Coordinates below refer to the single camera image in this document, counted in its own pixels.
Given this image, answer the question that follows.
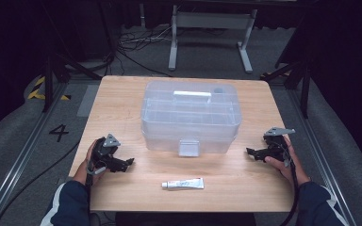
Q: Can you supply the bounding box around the tangle of floor cables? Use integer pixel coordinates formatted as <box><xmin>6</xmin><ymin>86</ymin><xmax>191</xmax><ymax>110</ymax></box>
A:
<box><xmin>115</xmin><ymin>24</ymin><xmax>174</xmax><ymax>78</ymax></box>

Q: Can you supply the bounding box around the person's left hand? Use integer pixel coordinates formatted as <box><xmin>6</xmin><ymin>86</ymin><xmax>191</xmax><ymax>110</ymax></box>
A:
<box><xmin>73</xmin><ymin>139</ymin><xmax>108</xmax><ymax>186</ymax></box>

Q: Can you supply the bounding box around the left hand-held gripper cable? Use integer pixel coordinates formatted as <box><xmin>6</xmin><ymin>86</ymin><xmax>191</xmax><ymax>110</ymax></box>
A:
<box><xmin>86</xmin><ymin>156</ymin><xmax>107</xmax><ymax>218</ymax></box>

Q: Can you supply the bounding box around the white ointment tube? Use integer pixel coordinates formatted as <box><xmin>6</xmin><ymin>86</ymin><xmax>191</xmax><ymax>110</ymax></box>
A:
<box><xmin>161</xmin><ymin>177</ymin><xmax>206</xmax><ymax>191</ymax></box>

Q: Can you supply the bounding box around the hand-held gripper cable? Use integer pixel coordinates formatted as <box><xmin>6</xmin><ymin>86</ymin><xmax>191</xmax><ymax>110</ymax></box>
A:
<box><xmin>271</xmin><ymin>140</ymin><xmax>300</xmax><ymax>226</ymax></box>
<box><xmin>86</xmin><ymin>156</ymin><xmax>107</xmax><ymax>218</ymax></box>

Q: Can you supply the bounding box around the right hand-held gripper cable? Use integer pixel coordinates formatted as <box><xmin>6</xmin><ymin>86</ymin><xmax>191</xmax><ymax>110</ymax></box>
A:
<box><xmin>271</xmin><ymin>140</ymin><xmax>300</xmax><ymax>226</ymax></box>

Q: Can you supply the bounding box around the black metal stand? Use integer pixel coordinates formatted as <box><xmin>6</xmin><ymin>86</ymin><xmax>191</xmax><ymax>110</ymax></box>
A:
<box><xmin>41</xmin><ymin>0</ymin><xmax>104</xmax><ymax>113</ymax></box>
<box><xmin>260</xmin><ymin>57</ymin><xmax>313</xmax><ymax>120</ymax></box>

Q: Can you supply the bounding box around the clear plastic storage box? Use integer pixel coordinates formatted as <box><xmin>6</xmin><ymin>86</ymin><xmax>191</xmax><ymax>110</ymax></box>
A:
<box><xmin>140</xmin><ymin>79</ymin><xmax>243</xmax><ymax>158</ymax></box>

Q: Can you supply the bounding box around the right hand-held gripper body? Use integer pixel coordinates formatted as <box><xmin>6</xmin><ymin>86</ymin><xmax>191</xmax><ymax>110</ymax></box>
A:
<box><xmin>261</xmin><ymin>126</ymin><xmax>296</xmax><ymax>163</ymax></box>

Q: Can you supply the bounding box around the grey metal table frame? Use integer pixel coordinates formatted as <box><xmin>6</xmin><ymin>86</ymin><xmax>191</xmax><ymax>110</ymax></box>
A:
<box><xmin>168</xmin><ymin>4</ymin><xmax>259</xmax><ymax>75</ymax></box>

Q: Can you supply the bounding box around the person's right hand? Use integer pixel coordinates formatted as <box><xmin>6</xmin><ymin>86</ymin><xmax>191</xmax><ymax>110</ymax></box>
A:
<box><xmin>264</xmin><ymin>136</ymin><xmax>312</xmax><ymax>186</ymax></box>

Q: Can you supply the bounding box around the black floor cable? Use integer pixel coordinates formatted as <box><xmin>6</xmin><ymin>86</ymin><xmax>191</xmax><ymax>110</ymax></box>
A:
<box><xmin>0</xmin><ymin>140</ymin><xmax>81</xmax><ymax>226</ymax></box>

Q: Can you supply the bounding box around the yellow black hazard tape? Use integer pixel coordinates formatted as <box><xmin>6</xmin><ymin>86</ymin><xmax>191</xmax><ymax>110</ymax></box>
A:
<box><xmin>26</xmin><ymin>75</ymin><xmax>73</xmax><ymax>102</ymax></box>

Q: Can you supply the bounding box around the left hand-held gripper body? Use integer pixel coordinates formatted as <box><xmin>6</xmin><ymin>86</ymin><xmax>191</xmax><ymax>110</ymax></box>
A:
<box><xmin>90</xmin><ymin>134</ymin><xmax>125</xmax><ymax>173</ymax></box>

